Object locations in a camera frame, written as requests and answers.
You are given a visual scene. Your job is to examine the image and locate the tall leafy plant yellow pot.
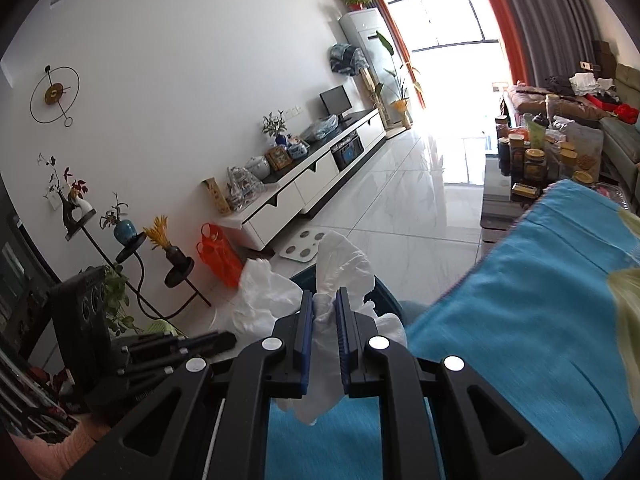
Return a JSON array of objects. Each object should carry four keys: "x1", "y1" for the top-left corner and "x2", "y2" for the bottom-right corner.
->
[{"x1": 375, "y1": 30, "x2": 424, "y2": 116}]

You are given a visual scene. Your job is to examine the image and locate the green trailing vine plant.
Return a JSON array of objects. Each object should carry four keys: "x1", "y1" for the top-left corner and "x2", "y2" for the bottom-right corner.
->
[{"x1": 97, "y1": 265, "x2": 137, "y2": 337}]

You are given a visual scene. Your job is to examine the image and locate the white clothes pile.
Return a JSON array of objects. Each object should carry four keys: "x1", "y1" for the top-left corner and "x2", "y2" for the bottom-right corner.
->
[{"x1": 570, "y1": 72, "x2": 616, "y2": 96}]

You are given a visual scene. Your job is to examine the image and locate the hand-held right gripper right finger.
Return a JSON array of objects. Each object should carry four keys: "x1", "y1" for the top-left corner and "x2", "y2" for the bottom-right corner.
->
[{"x1": 336, "y1": 287, "x2": 586, "y2": 480}]

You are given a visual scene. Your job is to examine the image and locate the yellow patterned box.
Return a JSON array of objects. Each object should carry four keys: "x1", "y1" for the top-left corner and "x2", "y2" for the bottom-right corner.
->
[{"x1": 202, "y1": 177, "x2": 233, "y2": 216}]

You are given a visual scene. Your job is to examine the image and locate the wooden plant rack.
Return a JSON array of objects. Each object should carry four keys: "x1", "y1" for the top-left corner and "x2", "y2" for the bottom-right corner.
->
[{"x1": 362, "y1": 67, "x2": 392, "y2": 132}]

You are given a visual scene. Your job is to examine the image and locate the blue floral blanket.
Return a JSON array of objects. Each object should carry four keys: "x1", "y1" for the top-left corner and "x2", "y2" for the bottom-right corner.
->
[{"x1": 265, "y1": 180, "x2": 640, "y2": 480}]

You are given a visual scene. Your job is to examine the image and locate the person's left forearm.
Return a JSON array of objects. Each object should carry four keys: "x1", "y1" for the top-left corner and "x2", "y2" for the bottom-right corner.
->
[{"x1": 10, "y1": 407, "x2": 116, "y2": 480}]

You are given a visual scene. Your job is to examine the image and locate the black cabinet appliance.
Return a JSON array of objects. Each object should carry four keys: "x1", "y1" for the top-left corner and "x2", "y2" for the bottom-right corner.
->
[{"x1": 330, "y1": 130, "x2": 364, "y2": 171}]

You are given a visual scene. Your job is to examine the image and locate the white ceramic jar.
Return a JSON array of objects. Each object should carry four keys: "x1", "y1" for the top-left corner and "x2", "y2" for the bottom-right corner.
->
[{"x1": 245, "y1": 156, "x2": 273, "y2": 181}]

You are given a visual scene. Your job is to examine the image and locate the olive green sectional sofa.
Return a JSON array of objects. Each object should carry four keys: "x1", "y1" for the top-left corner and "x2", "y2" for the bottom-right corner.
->
[{"x1": 502, "y1": 62, "x2": 640, "y2": 196}]

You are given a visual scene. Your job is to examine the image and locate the stacked cardboard boxes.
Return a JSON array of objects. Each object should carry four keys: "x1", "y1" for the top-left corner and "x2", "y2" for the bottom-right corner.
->
[{"x1": 592, "y1": 40, "x2": 614, "y2": 77}]

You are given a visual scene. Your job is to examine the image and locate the blue patterned cloth bag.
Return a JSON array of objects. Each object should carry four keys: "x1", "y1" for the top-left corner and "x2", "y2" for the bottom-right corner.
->
[{"x1": 328, "y1": 43, "x2": 366, "y2": 76}]

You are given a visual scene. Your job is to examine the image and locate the black tiered plant stand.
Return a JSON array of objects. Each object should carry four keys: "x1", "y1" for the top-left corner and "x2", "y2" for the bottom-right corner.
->
[{"x1": 65, "y1": 220, "x2": 212, "y2": 322}]

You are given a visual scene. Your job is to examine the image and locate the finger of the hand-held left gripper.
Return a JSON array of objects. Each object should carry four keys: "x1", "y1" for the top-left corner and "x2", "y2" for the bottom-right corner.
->
[{"x1": 117, "y1": 331, "x2": 237, "y2": 377}]

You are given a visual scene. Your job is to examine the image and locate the teal vase with plant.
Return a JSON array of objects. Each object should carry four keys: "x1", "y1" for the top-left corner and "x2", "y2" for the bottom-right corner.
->
[{"x1": 100, "y1": 192, "x2": 139, "y2": 247}]

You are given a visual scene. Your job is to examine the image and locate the dark glass cabinet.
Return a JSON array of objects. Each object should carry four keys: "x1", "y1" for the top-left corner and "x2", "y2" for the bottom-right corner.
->
[{"x1": 0, "y1": 175, "x2": 56, "y2": 411}]

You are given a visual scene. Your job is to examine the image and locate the small plant in blue vase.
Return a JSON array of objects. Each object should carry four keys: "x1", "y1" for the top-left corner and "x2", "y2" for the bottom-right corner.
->
[{"x1": 262, "y1": 110, "x2": 289, "y2": 147}]

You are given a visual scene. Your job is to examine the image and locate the large window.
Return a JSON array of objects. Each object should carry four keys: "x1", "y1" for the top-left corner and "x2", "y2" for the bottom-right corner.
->
[{"x1": 387, "y1": 0, "x2": 502, "y2": 54}]

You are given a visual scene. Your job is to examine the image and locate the orange curtain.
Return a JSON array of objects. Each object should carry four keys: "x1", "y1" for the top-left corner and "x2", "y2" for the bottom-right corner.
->
[
  {"x1": 470, "y1": 0, "x2": 524, "y2": 87},
  {"x1": 367, "y1": 0, "x2": 427, "y2": 111}
]

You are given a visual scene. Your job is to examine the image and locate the clear plastic bag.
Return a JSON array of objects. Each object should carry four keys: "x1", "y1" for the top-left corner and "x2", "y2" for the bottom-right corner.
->
[{"x1": 227, "y1": 166, "x2": 264, "y2": 208}]

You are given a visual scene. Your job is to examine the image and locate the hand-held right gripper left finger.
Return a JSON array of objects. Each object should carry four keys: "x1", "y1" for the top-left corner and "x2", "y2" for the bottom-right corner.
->
[{"x1": 62, "y1": 287, "x2": 316, "y2": 480}]

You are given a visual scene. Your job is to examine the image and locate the white bathroom scale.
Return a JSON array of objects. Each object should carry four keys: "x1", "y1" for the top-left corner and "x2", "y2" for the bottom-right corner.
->
[{"x1": 278, "y1": 229, "x2": 328, "y2": 263}]

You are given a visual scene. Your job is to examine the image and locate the white tissue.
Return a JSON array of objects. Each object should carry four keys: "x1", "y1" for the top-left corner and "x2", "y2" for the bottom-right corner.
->
[{"x1": 277, "y1": 230, "x2": 375, "y2": 426}]

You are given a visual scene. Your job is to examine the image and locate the grey curtain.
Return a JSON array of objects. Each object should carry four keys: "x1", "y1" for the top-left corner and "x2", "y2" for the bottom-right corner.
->
[{"x1": 487, "y1": 0, "x2": 622, "y2": 87}]

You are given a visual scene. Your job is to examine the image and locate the white vase with red leaves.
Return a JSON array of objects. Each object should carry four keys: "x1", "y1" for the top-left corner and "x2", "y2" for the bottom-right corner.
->
[{"x1": 37, "y1": 152, "x2": 96, "y2": 227}]

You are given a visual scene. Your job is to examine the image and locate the group of jars and packets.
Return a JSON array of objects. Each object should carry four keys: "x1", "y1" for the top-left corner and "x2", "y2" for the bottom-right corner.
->
[{"x1": 495, "y1": 92, "x2": 601, "y2": 202}]

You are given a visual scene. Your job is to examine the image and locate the dark vase with yellow stalks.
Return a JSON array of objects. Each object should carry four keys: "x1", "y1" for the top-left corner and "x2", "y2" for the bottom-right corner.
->
[{"x1": 144, "y1": 215, "x2": 184, "y2": 264}]

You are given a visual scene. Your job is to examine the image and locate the white plastic bin liner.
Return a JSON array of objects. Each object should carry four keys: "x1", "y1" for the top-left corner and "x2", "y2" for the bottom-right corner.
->
[{"x1": 239, "y1": 259, "x2": 408, "y2": 351}]

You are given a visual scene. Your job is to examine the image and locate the orange plastic bag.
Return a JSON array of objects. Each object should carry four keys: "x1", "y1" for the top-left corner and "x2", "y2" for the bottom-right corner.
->
[{"x1": 196, "y1": 222, "x2": 246, "y2": 288}]

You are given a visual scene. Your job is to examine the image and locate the grey coffee table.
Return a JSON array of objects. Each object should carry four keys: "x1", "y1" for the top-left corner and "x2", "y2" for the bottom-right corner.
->
[{"x1": 480, "y1": 160, "x2": 551, "y2": 234}]

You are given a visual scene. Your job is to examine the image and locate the black computer monitor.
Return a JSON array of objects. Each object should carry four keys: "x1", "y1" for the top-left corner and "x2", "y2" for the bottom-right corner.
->
[{"x1": 320, "y1": 86, "x2": 352, "y2": 122}]

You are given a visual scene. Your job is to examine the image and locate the round wire wall clock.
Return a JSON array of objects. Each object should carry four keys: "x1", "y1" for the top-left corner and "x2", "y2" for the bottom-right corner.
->
[{"x1": 30, "y1": 65, "x2": 81, "y2": 127}]

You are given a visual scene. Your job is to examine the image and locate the plastic wrapped bundle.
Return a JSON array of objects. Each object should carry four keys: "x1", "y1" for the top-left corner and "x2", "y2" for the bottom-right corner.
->
[{"x1": 302, "y1": 115, "x2": 341, "y2": 142}]

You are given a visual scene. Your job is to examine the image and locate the light green plastic item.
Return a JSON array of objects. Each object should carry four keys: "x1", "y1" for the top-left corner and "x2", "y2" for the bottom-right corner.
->
[{"x1": 145, "y1": 320, "x2": 187, "y2": 339}]

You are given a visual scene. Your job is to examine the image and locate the white standing air conditioner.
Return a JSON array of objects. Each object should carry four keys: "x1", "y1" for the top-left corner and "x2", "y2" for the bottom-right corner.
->
[{"x1": 338, "y1": 7, "x2": 396, "y2": 126}]

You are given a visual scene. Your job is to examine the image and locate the red cloth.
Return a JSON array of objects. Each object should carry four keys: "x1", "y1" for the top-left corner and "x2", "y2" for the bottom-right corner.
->
[{"x1": 612, "y1": 102, "x2": 640, "y2": 126}]

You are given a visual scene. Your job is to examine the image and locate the white black-topped TV cabinet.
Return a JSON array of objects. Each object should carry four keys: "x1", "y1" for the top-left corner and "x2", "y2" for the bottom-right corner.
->
[{"x1": 202, "y1": 107, "x2": 388, "y2": 253}]

